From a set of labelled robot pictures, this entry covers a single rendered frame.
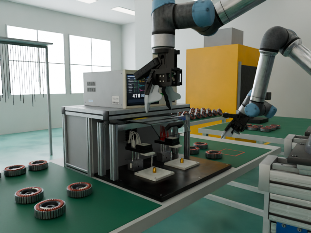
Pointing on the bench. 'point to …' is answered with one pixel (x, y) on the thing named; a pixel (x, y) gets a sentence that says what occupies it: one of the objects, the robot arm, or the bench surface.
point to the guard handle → (174, 125)
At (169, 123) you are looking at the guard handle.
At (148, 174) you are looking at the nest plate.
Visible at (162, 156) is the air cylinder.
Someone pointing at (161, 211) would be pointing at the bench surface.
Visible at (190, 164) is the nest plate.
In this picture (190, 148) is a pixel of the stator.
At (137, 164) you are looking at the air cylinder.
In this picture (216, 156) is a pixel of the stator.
